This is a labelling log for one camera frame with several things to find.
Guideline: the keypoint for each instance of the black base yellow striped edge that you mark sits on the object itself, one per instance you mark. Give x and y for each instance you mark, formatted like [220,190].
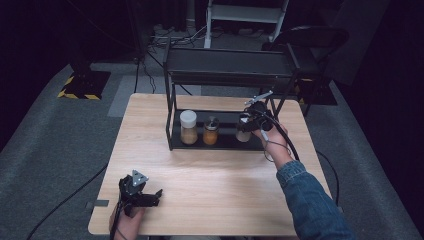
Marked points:
[85,85]

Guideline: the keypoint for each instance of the white lid glass spice jar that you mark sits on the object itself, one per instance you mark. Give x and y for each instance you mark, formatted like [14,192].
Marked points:
[188,128]

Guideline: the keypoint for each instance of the light grey floor mat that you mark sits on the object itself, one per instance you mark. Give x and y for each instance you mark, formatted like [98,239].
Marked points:
[123,96]

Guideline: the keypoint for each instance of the orange powder glass spice jar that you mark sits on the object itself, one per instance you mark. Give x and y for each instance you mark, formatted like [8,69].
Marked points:
[211,131]

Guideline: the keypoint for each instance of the person's right hand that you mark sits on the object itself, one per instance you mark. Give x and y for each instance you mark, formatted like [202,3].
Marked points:
[275,143]

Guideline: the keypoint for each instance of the black two-tier metal rack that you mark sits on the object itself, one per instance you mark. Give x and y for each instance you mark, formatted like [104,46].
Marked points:
[226,65]

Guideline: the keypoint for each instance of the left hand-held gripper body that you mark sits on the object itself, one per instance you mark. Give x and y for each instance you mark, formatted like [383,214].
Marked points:
[131,191]

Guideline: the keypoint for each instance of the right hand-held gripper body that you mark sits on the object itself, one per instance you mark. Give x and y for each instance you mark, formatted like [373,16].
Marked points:
[258,115]

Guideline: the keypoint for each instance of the person's left hand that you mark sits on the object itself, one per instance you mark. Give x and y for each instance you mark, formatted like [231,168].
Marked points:
[128,225]

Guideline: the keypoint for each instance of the pale powder glass spice jar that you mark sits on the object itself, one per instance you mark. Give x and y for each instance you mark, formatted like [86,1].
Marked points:
[243,136]

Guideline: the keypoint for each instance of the grey tape strip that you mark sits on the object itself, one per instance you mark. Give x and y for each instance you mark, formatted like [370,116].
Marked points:
[98,203]

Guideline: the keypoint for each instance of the white metal stand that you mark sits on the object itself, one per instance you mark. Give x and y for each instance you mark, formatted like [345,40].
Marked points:
[245,13]

